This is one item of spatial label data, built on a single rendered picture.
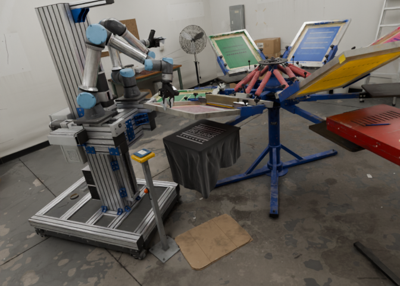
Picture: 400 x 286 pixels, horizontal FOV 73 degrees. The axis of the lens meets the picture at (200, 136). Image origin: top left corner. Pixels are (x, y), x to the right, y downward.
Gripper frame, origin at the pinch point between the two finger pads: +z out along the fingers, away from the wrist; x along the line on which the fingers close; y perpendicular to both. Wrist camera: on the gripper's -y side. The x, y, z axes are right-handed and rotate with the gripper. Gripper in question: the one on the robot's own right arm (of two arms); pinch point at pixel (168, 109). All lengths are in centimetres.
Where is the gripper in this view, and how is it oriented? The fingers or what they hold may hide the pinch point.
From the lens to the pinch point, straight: 196.0
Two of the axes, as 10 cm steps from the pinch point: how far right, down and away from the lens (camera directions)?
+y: -7.0, -2.1, 6.8
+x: -7.1, 1.3, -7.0
